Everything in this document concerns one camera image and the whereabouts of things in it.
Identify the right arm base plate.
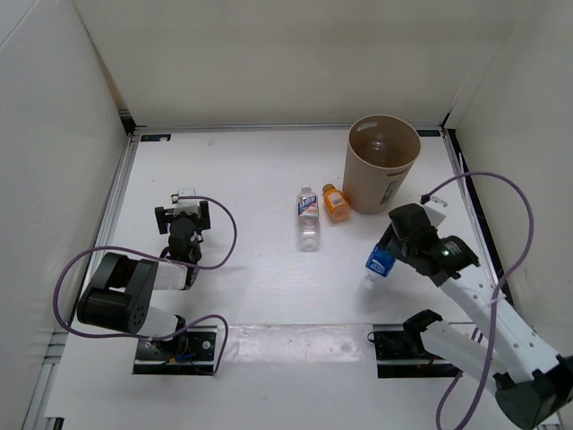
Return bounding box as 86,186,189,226
367,330,458,379

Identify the clear bottle white label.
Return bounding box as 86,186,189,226
296,185,321,252

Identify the clear bottle blue label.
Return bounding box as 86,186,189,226
362,245,396,290

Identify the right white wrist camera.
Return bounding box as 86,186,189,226
422,196,448,228

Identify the orange plastic bottle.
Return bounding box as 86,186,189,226
322,184,351,223

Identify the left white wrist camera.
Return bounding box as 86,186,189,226
171,187,200,216

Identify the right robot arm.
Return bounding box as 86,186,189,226
379,203,572,429

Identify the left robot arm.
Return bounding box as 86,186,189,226
77,198,210,358

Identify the tan cylindrical bin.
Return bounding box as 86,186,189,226
342,115,422,214

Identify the clear plastic bottle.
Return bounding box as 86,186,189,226
365,140,394,168

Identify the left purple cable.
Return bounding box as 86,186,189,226
53,195,239,376

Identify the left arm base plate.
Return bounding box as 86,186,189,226
132,326,218,376

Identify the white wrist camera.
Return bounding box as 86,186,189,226
171,187,200,216
422,196,448,228

